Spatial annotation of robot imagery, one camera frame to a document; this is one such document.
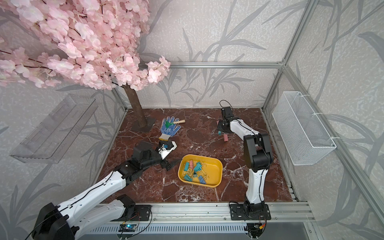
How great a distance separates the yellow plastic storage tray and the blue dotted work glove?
0.79 ft

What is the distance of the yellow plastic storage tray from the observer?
2.76ft

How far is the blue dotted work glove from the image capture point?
3.50 ft
